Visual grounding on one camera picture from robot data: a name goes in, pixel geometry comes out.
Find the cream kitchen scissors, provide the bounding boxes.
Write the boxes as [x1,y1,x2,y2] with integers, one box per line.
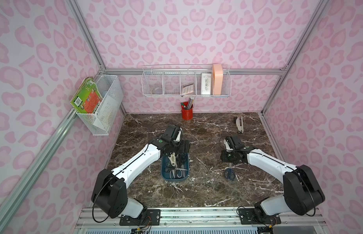
[168,153,177,167]

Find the blue handled scissors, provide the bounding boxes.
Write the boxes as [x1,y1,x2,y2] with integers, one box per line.
[224,163,236,181]

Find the pink scissors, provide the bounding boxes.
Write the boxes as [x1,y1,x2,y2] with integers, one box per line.
[169,170,183,179]

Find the all black scissors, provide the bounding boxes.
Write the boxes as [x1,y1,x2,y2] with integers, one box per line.
[176,153,188,169]

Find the black handled silver scissors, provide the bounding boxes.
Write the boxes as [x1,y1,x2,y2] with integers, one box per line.
[164,167,187,173]

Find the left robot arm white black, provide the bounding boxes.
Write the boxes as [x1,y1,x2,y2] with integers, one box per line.
[91,138,190,218]

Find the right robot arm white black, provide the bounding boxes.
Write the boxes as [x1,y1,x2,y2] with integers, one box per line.
[220,147,325,218]

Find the teal plastic storage box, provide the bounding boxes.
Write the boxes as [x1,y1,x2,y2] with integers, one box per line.
[161,153,190,182]

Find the pink box on shelf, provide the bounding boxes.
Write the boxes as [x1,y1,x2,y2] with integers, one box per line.
[212,64,223,95]

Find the beige thread snips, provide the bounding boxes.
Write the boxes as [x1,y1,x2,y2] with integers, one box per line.
[234,117,244,134]

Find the red pen cup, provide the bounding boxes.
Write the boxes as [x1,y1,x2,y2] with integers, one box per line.
[180,101,194,121]

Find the pens in cup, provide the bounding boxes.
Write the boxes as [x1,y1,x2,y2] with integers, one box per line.
[181,97,195,110]

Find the small pink calculator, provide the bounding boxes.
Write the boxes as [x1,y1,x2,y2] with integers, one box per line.
[180,83,196,96]

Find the clear tape roll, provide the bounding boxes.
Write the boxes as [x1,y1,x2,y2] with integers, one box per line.
[151,85,163,95]

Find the white card pack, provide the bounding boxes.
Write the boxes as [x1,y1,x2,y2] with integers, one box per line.
[201,73,212,95]

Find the white paper sheet in basket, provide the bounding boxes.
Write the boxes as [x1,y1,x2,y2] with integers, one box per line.
[93,95,120,132]

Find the green red booklet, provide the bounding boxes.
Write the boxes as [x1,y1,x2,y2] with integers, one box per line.
[70,77,103,114]

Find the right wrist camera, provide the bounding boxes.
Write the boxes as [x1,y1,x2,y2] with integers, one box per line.
[224,135,245,151]

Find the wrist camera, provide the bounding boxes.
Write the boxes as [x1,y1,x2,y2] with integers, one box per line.
[224,135,245,151]
[161,125,182,144]

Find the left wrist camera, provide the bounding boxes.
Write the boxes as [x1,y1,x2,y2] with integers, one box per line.
[161,125,182,144]

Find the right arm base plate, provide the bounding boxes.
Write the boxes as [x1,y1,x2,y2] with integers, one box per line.
[236,207,281,226]

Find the white wire wall shelf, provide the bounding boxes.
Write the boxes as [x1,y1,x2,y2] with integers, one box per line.
[141,64,232,98]

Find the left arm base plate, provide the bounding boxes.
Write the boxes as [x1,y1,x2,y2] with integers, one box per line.
[120,209,161,226]

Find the white wire side basket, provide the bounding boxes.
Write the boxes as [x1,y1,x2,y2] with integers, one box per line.
[70,75,124,136]

